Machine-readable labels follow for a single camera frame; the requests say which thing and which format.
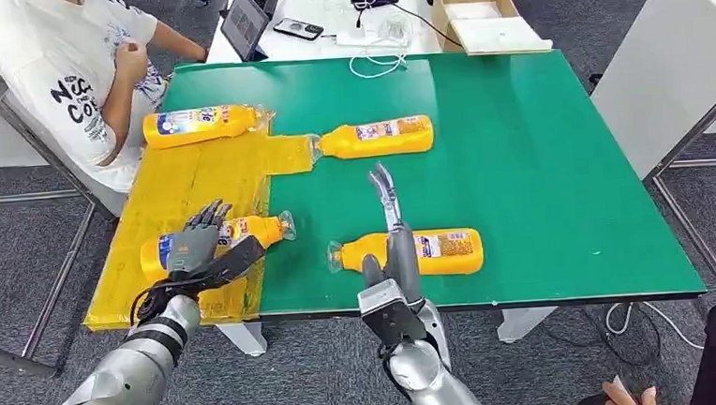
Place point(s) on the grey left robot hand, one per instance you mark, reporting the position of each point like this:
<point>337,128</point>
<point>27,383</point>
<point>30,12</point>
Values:
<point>196,254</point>

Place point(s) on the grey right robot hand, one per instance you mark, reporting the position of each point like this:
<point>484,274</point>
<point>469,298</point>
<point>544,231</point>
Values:
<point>404,260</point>

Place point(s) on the orange drink bottle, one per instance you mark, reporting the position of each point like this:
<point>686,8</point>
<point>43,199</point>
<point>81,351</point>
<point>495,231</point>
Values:
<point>260,229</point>
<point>454,252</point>
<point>379,140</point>
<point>192,129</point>

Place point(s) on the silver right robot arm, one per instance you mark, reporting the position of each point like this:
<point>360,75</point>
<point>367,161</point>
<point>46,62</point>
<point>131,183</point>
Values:
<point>431,383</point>

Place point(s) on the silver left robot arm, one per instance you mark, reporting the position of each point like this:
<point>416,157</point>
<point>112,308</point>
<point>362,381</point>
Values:
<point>126,377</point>

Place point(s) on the yellow plastic sheet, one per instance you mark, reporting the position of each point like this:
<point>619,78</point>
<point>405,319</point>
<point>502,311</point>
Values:
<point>176,181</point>

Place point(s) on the white table leg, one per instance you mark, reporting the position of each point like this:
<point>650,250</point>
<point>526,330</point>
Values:
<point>524,323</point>
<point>245,339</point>

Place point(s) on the green table mat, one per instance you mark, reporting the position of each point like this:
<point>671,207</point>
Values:
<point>548,152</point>

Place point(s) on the white power strip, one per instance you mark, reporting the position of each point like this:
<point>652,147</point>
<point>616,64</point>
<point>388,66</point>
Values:
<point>366,38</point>

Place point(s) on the black tablet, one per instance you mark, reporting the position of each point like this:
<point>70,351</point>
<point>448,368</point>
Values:
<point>244,22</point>

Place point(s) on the open cardboard box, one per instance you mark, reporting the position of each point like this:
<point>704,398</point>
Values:
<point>441,18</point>

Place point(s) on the black smartphone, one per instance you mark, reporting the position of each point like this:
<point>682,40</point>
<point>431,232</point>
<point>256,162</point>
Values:
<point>297,29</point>

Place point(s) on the white side table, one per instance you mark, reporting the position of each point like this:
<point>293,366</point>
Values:
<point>667,64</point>

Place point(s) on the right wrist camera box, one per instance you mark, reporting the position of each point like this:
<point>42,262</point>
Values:
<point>390,314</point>

